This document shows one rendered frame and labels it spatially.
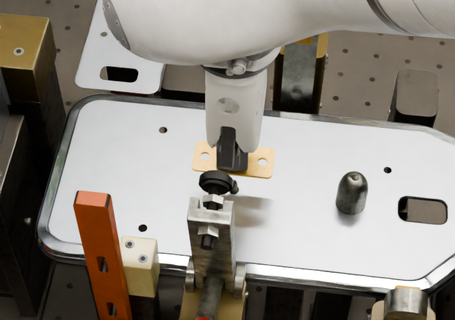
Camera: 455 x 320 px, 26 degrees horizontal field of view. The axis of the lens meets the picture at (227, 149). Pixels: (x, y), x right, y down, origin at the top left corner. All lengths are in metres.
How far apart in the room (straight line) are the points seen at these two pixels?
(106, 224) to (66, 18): 0.85
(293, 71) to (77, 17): 0.61
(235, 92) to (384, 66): 0.75
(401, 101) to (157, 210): 0.32
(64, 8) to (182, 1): 1.00
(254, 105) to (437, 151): 0.31
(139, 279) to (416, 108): 0.40
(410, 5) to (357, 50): 1.06
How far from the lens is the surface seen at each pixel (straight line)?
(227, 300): 0.94
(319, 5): 0.63
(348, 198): 1.03
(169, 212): 1.05
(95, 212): 0.83
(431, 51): 1.62
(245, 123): 0.89
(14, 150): 1.12
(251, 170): 1.01
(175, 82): 1.18
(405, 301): 0.89
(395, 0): 0.55
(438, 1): 0.52
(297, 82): 1.13
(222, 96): 0.87
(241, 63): 0.83
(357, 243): 1.04
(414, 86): 1.18
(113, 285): 0.94
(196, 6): 0.68
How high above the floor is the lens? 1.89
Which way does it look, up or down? 54 degrees down
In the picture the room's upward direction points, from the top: straight up
